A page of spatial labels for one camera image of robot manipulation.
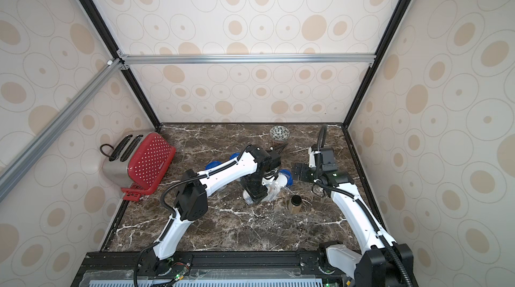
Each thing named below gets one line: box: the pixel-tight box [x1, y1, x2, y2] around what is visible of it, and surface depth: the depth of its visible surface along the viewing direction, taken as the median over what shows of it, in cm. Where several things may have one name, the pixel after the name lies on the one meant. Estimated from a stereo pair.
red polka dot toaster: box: [103, 130, 177, 191], surface depth 89 cm
